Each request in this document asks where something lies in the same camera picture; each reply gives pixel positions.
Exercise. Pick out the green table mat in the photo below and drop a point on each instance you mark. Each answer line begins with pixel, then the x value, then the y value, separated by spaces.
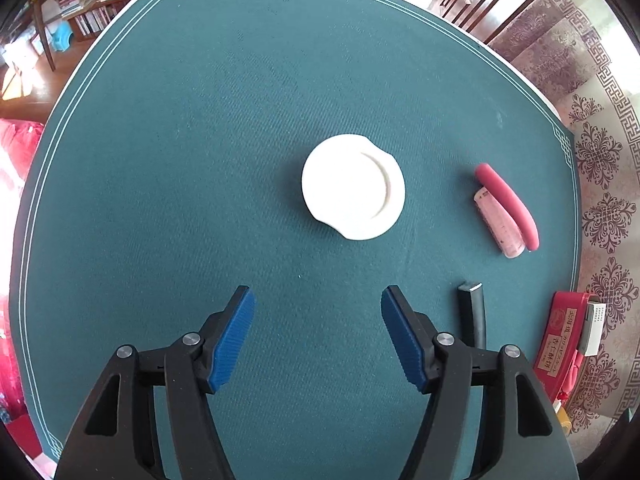
pixel 168 175

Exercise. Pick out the white long tube box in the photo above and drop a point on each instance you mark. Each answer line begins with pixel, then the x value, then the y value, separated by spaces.
pixel 592 329

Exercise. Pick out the black bar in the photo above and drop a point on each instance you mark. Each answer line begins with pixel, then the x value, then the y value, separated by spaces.
pixel 472 312

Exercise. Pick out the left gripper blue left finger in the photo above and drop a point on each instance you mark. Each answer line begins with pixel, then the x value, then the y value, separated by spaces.
pixel 224 343

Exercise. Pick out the pink hair roller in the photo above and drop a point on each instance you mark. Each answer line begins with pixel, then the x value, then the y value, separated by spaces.
pixel 503 228

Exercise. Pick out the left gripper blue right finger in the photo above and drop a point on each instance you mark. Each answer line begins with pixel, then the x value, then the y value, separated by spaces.
pixel 400 322

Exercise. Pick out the patterned beige curtain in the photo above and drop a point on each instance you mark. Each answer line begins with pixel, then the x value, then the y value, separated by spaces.
pixel 578 55

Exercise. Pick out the white round lid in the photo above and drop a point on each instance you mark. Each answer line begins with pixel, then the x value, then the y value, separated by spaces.
pixel 353 186

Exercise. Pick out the red cardboard storage box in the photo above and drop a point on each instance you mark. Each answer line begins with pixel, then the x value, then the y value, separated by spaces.
pixel 559 345

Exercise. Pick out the pink foam curler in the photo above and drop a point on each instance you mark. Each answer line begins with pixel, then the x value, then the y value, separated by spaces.
pixel 497 187

